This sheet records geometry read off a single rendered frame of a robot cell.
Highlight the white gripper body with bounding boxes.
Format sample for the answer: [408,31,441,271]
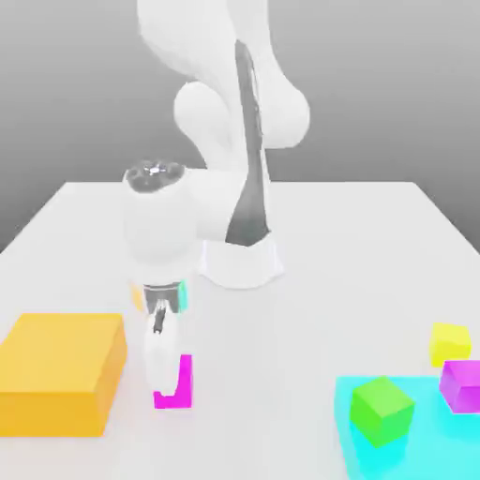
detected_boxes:
[143,311,184,396]

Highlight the small magenta cube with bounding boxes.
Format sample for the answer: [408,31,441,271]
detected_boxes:
[153,353,194,411]

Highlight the small green cube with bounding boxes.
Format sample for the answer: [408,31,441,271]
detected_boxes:
[349,375,416,450]

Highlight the small yellow cube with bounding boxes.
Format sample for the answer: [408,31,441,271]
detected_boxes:
[428,322,473,369]

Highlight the small purple cube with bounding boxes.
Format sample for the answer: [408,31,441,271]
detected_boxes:
[438,359,480,415]

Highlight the large orange box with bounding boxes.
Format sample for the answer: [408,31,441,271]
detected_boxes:
[0,312,129,439]

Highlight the large cyan box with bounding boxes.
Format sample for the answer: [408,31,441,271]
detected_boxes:
[333,375,480,480]

